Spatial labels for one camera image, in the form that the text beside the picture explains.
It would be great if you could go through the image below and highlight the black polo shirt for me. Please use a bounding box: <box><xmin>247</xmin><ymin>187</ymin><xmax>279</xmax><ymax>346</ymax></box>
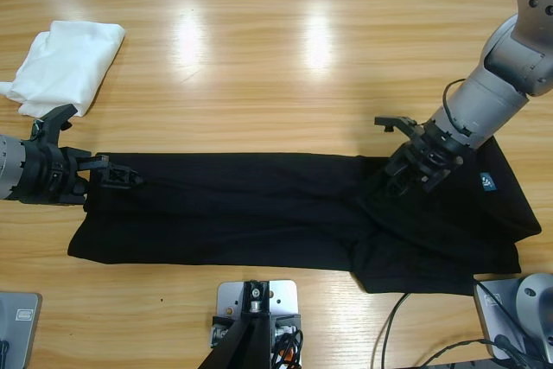
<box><xmin>67</xmin><ymin>137</ymin><xmax>543</xmax><ymax>296</ymax></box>

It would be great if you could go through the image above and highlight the orange and black cable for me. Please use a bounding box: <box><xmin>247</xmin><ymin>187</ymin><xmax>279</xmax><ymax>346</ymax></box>
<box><xmin>270</xmin><ymin>328</ymin><xmax>306</xmax><ymax>369</ymax></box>

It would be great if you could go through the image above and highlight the white folded cloth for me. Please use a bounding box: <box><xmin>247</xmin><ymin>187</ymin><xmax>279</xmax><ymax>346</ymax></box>
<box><xmin>0</xmin><ymin>20</ymin><xmax>126</xmax><ymax>119</ymax></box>

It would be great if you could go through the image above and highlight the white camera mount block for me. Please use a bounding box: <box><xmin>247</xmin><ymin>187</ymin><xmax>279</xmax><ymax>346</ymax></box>
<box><xmin>209</xmin><ymin>280</ymin><xmax>302</xmax><ymax>364</ymax></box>

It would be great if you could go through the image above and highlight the thin black looped cable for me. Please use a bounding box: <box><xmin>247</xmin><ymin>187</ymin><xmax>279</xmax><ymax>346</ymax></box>
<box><xmin>370</xmin><ymin>281</ymin><xmax>545</xmax><ymax>369</ymax></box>

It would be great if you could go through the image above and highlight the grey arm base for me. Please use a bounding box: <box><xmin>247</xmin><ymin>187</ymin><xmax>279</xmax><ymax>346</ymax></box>
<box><xmin>473</xmin><ymin>272</ymin><xmax>553</xmax><ymax>361</ymax></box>
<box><xmin>0</xmin><ymin>291</ymin><xmax>43</xmax><ymax>369</ymax></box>

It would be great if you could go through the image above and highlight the dark camera post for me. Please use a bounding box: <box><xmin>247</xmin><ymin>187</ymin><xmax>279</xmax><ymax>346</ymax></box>
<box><xmin>202</xmin><ymin>281</ymin><xmax>272</xmax><ymax>369</ymax></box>

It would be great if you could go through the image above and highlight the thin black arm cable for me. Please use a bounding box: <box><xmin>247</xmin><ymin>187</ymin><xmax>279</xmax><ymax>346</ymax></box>
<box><xmin>442</xmin><ymin>78</ymin><xmax>467</xmax><ymax>128</ymax></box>

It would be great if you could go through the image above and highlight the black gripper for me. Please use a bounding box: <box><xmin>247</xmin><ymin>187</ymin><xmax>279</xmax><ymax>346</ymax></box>
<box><xmin>379</xmin><ymin>124</ymin><xmax>466</xmax><ymax>200</ymax></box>
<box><xmin>12</xmin><ymin>139</ymin><xmax>146</xmax><ymax>207</ymax></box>

